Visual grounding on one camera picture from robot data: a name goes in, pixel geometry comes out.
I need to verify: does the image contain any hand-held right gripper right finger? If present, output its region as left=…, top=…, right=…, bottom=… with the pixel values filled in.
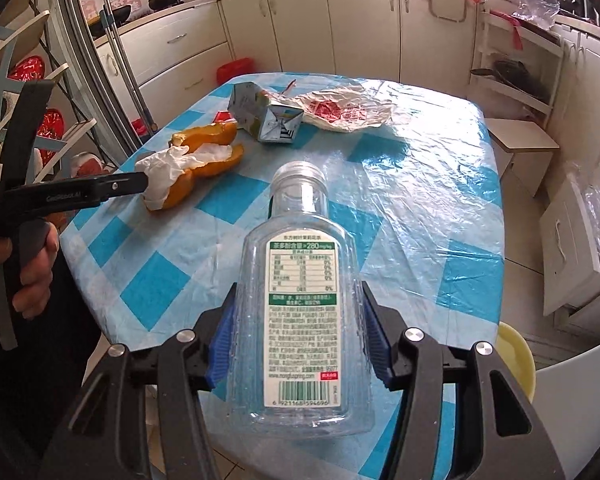
left=360, top=280, right=568, bottom=480

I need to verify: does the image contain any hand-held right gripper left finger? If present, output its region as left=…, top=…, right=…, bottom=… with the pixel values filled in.
left=37, top=282, right=238, bottom=480

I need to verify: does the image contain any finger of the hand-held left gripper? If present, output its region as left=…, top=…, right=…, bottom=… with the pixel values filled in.
left=85, top=172, right=149, bottom=206

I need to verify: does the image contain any white tissue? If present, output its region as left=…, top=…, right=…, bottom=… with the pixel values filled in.
left=135, top=144, right=233, bottom=208

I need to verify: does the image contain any clear plastic bottle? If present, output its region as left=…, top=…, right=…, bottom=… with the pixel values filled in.
left=227, top=161, right=376, bottom=441

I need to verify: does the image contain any orange peel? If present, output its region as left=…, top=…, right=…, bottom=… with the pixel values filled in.
left=171, top=120, right=239, bottom=154
left=144, top=144, right=244, bottom=211

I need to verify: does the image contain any yellow plastic bin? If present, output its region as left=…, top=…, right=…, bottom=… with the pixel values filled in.
left=497, top=322, right=536, bottom=406

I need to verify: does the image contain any cow print milk carton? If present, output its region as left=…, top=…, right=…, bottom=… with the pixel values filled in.
left=228, top=82, right=305, bottom=145

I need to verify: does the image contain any white plastic bag red print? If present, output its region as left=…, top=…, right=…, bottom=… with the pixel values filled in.
left=285, top=85, right=396, bottom=133

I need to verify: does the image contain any person's left hand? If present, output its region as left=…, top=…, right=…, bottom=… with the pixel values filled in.
left=0, top=222, right=61, bottom=333

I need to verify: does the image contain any red and white cloth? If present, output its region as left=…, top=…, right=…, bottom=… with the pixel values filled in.
left=72, top=152, right=112, bottom=177

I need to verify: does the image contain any red patterned paper decoration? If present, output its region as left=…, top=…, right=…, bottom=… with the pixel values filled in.
left=36, top=109, right=66, bottom=151
left=10, top=57, right=47, bottom=84

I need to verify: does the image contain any metal mop pole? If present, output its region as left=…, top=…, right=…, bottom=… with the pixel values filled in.
left=95, top=0, right=156, bottom=136

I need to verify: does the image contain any blue checked plastic tablecloth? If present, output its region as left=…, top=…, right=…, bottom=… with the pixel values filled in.
left=60, top=72, right=506, bottom=480

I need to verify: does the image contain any red lined waste bin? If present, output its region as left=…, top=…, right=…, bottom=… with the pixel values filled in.
left=216, top=58, right=257, bottom=86

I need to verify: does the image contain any black frying pan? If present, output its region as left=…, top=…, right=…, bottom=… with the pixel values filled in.
left=87, top=5, right=133, bottom=37

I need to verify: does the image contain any person's black clothing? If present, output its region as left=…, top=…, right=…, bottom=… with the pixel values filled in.
left=0, top=260, right=106, bottom=480

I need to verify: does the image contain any open white drawer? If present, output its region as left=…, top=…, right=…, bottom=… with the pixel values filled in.
left=539, top=172, right=600, bottom=317

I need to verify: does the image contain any cream base cabinet run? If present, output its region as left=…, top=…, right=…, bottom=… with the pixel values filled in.
left=92, top=0, right=488, bottom=126

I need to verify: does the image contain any small wooden stool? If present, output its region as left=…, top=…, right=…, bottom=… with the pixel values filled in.
left=482, top=117, right=561, bottom=198

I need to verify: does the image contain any black pan on rack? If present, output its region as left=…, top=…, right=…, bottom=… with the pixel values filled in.
left=470, top=60, right=549, bottom=104

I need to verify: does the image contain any white storage rack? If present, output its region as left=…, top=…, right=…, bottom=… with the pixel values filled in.
left=467, top=10, right=566, bottom=117

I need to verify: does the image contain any cream drawer cabinet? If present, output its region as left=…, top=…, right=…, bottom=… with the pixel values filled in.
left=550, top=12, right=600, bottom=241

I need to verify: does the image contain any silver sliding door frame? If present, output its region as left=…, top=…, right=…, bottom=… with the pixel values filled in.
left=45, top=0, right=153, bottom=161

